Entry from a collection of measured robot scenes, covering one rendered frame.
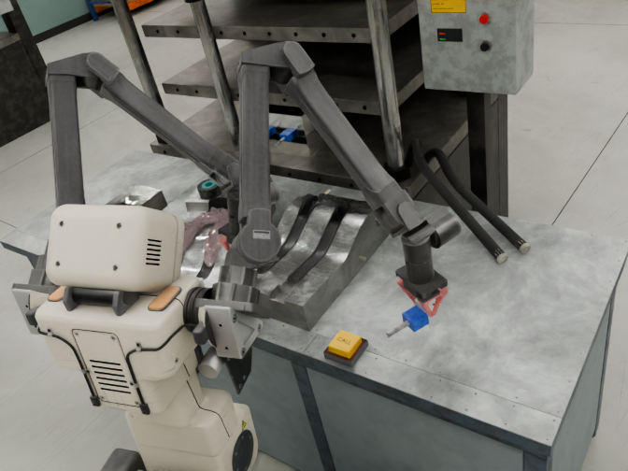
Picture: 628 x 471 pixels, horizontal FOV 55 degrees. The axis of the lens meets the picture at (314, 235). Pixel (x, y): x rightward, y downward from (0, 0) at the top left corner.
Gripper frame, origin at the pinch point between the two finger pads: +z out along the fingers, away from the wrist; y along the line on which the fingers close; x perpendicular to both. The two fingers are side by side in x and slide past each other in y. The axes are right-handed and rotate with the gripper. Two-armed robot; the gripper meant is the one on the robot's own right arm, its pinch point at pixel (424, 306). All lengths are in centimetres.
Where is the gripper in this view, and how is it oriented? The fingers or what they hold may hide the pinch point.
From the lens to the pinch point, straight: 137.2
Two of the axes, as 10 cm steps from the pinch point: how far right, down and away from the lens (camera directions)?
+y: -4.8, -4.3, 7.6
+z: 2.0, 7.9, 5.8
